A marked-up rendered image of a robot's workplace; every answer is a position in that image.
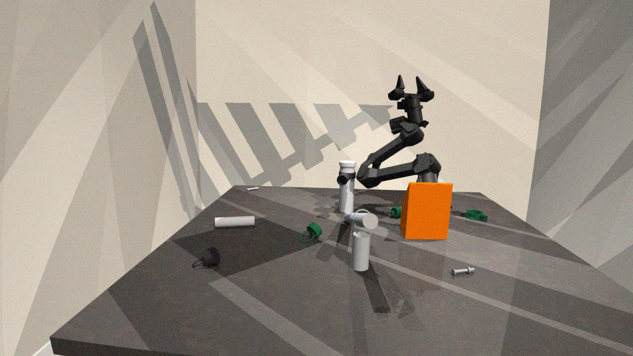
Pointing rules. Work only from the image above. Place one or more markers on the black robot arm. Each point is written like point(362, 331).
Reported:
point(426, 166)

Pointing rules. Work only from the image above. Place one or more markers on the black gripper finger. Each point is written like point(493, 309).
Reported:
point(400, 84)
point(420, 85)

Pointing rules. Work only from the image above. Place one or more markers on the green ring clamp with tab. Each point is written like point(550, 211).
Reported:
point(475, 215)

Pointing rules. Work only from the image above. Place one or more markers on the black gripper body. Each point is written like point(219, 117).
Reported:
point(412, 100)

